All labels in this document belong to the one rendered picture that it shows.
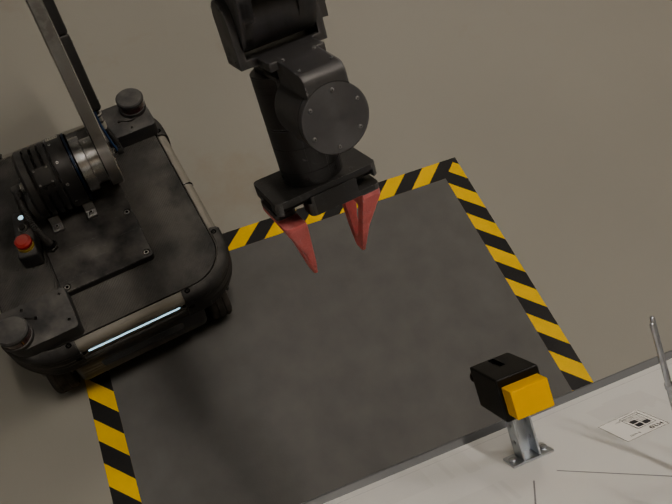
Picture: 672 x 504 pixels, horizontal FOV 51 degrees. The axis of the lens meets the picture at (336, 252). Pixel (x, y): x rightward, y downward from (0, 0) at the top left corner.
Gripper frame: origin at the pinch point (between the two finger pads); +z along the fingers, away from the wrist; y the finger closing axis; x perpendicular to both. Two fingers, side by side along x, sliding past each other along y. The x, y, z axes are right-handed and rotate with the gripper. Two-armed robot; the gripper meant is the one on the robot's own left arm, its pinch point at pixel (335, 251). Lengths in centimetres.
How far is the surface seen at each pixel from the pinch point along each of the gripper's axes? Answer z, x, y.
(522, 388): 11.6, -16.7, 8.5
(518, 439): 19.1, -15.6, 7.9
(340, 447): 87, 58, 5
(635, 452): 19.4, -23.2, 15.4
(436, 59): 40, 141, 94
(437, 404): 88, 56, 31
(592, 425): 22.6, -16.2, 16.6
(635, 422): 21.6, -19.1, 19.4
